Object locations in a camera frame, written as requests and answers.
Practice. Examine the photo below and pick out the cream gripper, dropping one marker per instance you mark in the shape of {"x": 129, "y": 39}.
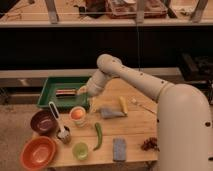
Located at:
{"x": 82, "y": 90}

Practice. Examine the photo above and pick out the grey blue towel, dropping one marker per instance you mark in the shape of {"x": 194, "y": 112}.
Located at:
{"x": 108, "y": 113}

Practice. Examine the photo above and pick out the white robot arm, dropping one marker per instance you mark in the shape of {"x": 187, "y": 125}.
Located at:
{"x": 184, "y": 119}

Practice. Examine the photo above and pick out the orange bowl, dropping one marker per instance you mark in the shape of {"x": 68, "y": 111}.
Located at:
{"x": 38, "y": 153}

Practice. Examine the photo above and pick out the green tray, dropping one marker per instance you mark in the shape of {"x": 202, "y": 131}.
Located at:
{"x": 53, "y": 83}

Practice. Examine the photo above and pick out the striped block in tray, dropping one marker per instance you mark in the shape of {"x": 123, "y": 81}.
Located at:
{"x": 65, "y": 92}

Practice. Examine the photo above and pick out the orange white cup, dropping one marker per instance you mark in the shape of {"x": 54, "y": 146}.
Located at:
{"x": 78, "y": 116}

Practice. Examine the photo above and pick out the green chili pepper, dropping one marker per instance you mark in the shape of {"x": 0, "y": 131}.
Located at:
{"x": 98, "y": 129}

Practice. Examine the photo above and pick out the yellow banana toy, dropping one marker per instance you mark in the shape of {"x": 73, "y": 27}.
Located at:
{"x": 123, "y": 104}

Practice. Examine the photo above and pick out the small dark metal cup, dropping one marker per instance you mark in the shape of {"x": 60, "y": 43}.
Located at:
{"x": 64, "y": 135}

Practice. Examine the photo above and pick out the silver fork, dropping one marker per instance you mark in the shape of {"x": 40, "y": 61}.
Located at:
{"x": 137, "y": 103}

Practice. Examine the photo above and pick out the small green cup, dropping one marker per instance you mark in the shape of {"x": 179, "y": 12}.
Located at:
{"x": 80, "y": 151}

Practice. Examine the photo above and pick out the blue grey sponge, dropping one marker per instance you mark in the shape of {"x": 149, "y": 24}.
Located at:
{"x": 119, "y": 150}

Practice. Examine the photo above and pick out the bunch of dark grapes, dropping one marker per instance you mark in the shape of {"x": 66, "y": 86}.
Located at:
{"x": 150, "y": 143}

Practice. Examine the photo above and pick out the wooden shelf with clutter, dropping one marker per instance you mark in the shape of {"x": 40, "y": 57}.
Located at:
{"x": 106, "y": 13}

